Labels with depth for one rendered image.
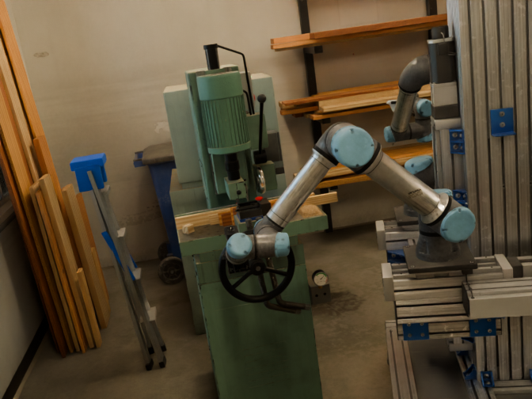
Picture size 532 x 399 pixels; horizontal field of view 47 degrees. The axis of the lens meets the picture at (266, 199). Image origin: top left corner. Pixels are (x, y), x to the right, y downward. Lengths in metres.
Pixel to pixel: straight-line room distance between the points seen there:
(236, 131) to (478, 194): 0.94
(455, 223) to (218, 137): 0.98
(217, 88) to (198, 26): 2.37
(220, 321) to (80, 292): 1.39
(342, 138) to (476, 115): 0.60
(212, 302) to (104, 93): 2.62
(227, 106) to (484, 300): 1.16
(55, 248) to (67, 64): 1.71
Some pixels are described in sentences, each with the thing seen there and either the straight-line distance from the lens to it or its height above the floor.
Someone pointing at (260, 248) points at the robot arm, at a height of 1.01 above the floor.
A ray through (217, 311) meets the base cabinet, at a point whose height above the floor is 0.58.
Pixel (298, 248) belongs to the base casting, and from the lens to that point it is 2.46.
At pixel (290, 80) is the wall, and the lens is 4.79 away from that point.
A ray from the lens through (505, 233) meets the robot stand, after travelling 2.36.
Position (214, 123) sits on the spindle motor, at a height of 1.32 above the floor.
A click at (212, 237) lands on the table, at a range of 2.39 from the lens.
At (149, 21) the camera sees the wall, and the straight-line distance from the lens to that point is 4.72.
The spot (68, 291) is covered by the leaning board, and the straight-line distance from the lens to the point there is 3.65.
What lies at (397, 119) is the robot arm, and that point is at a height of 1.20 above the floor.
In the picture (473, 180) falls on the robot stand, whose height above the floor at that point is 1.04.
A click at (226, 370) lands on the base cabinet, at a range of 2.62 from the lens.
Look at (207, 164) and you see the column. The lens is 2.67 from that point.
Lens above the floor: 1.63
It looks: 15 degrees down
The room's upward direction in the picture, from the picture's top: 8 degrees counter-clockwise
